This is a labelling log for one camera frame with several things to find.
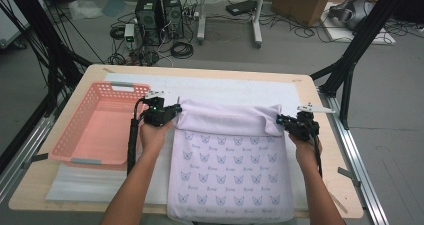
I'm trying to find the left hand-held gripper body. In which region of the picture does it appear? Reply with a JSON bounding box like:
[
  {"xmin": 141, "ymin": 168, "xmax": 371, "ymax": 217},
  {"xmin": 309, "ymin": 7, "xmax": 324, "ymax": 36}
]
[{"xmin": 143, "ymin": 90, "xmax": 178, "ymax": 128}]

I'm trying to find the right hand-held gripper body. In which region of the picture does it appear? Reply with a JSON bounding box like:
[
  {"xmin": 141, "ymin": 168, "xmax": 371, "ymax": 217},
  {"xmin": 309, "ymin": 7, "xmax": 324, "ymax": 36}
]
[{"xmin": 285, "ymin": 102, "xmax": 336, "ymax": 142}]

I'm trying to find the pink plastic basket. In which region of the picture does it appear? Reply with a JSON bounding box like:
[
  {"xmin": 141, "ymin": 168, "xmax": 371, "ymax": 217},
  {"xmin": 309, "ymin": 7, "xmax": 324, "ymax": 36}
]
[{"xmin": 48, "ymin": 80, "xmax": 153, "ymax": 172}]

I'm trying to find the lilac printed towel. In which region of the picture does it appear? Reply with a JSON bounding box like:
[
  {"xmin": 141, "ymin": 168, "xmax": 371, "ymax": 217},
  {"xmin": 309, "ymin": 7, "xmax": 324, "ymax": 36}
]
[{"xmin": 166, "ymin": 98, "xmax": 296, "ymax": 225}]

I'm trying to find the person's left hand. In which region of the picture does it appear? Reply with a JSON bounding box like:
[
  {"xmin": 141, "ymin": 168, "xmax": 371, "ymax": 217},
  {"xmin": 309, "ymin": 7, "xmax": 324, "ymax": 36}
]
[{"xmin": 139, "ymin": 119, "xmax": 174, "ymax": 156}]

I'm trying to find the person's right hand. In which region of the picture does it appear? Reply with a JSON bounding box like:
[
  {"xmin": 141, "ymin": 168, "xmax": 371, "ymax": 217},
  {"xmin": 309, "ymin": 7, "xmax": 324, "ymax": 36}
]
[{"xmin": 288, "ymin": 133, "xmax": 323, "ymax": 168}]

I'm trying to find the beige tape strip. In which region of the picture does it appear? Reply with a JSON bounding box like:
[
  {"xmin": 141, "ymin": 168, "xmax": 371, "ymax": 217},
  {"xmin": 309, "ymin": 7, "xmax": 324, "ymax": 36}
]
[{"xmin": 329, "ymin": 193, "xmax": 349, "ymax": 215}]

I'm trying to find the white power adapter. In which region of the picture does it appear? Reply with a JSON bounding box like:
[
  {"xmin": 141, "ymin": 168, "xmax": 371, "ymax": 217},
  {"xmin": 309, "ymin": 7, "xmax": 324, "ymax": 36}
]
[{"xmin": 123, "ymin": 23, "xmax": 136, "ymax": 43}]

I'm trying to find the slim black computer tower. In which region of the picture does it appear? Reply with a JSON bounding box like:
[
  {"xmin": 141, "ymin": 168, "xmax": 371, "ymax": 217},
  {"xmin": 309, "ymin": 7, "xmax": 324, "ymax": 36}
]
[{"xmin": 161, "ymin": 0, "xmax": 185, "ymax": 40}]

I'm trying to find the large black computer tower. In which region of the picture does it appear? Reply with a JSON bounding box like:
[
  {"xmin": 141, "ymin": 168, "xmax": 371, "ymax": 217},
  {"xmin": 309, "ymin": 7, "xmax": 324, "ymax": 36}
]
[{"xmin": 134, "ymin": 0, "xmax": 164, "ymax": 47}]

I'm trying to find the white floor board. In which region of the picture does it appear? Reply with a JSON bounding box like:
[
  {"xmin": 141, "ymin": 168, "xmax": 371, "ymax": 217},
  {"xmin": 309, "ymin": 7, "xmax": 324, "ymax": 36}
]
[{"xmin": 321, "ymin": 1, "xmax": 397, "ymax": 46}]

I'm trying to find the open cardboard box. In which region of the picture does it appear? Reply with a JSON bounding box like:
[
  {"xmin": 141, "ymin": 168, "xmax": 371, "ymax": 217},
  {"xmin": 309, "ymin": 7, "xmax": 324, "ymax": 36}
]
[{"xmin": 271, "ymin": 0, "xmax": 334, "ymax": 28}]

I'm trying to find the black metal stand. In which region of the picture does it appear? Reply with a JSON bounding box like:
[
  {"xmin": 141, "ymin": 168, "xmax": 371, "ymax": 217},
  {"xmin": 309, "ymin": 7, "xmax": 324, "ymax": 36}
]
[
  {"xmin": 309, "ymin": 0, "xmax": 414, "ymax": 131},
  {"xmin": 0, "ymin": 0, "xmax": 93, "ymax": 116}
]

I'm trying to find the flat black device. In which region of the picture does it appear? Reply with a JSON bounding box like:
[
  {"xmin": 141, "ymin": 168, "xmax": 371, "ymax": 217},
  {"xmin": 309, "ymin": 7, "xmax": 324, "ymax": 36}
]
[{"xmin": 225, "ymin": 0, "xmax": 258, "ymax": 17}]

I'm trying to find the grey rounded device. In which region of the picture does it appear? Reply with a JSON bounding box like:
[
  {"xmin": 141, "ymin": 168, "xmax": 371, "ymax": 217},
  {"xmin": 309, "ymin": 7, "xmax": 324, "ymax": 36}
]
[{"xmin": 328, "ymin": 0, "xmax": 376, "ymax": 31}]

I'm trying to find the crumpled clear plastic bag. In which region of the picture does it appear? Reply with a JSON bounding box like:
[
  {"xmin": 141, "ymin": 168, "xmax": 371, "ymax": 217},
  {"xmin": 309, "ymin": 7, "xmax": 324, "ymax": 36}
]
[{"xmin": 68, "ymin": 0, "xmax": 104, "ymax": 21}]

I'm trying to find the white cabinet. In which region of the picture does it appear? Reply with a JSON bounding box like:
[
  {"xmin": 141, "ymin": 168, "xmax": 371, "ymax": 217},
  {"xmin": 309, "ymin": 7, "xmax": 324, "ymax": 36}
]
[{"xmin": 0, "ymin": 0, "xmax": 30, "ymax": 49}]

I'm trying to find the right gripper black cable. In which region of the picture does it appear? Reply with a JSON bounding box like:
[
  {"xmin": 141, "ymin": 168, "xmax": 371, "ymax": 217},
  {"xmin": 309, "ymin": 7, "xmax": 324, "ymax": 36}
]
[{"xmin": 311, "ymin": 133, "xmax": 324, "ymax": 179}]

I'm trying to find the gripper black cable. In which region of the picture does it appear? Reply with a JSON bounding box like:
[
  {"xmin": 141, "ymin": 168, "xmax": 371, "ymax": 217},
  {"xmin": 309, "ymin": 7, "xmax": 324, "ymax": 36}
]
[
  {"xmin": 311, "ymin": 133, "xmax": 324, "ymax": 179},
  {"xmin": 126, "ymin": 97, "xmax": 148, "ymax": 177}
]

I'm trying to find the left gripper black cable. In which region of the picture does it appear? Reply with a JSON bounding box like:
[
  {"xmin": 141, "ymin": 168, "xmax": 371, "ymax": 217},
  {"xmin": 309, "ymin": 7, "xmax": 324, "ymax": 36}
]
[{"xmin": 126, "ymin": 97, "xmax": 148, "ymax": 177}]

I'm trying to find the coiled black cable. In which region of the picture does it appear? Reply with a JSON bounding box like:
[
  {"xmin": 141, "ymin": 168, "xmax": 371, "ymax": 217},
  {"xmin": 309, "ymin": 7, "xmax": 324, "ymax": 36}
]
[{"xmin": 170, "ymin": 41, "xmax": 195, "ymax": 60}]

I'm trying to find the aluminium rail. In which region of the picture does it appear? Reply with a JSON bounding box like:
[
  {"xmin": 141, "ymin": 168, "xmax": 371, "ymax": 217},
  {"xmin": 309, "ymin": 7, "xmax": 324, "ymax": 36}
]
[
  {"xmin": 0, "ymin": 94, "xmax": 68, "ymax": 204},
  {"xmin": 318, "ymin": 88, "xmax": 390, "ymax": 225}
]

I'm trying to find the grey metal bracket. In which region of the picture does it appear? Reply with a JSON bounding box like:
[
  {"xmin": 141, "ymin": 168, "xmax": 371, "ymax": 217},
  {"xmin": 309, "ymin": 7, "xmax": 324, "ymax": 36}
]
[
  {"xmin": 21, "ymin": 153, "xmax": 49, "ymax": 169},
  {"xmin": 338, "ymin": 166, "xmax": 362, "ymax": 188}
]

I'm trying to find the white stand frame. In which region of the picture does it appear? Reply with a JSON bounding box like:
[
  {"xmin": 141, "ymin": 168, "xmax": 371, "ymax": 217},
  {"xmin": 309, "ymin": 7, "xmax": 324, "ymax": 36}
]
[{"xmin": 196, "ymin": 0, "xmax": 268, "ymax": 49}]

